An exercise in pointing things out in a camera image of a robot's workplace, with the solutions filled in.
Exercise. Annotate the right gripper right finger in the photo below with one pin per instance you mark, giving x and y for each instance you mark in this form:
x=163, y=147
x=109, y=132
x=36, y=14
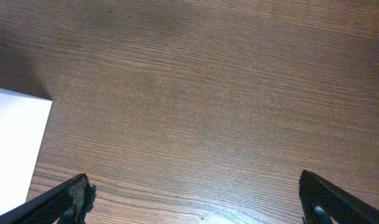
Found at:
x=324, y=202

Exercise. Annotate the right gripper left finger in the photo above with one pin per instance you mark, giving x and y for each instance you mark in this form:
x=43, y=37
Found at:
x=67, y=203

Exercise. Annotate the white box pink interior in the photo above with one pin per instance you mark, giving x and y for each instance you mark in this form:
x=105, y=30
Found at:
x=23, y=119

